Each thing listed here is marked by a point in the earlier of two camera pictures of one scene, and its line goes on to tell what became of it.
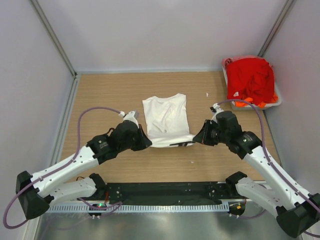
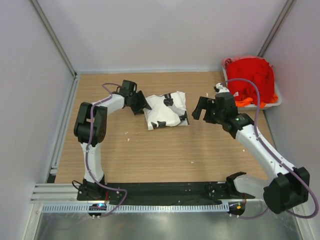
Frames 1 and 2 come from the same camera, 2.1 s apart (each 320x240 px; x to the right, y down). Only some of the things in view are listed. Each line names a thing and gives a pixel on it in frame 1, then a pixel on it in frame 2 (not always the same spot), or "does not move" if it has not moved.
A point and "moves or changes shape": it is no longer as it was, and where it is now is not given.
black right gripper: x=203 y=137 → x=205 y=103
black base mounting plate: x=166 y=193 does not move
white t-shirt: x=166 y=119 moves or changes shape
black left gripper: x=144 y=141 → x=142 y=104
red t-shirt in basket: x=250 y=78 does not move
